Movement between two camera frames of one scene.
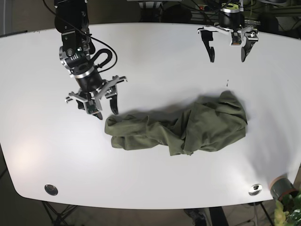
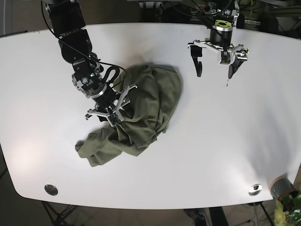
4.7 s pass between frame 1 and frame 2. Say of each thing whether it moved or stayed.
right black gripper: moved
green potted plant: stayed
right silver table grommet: stayed
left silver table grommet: stayed
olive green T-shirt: moved
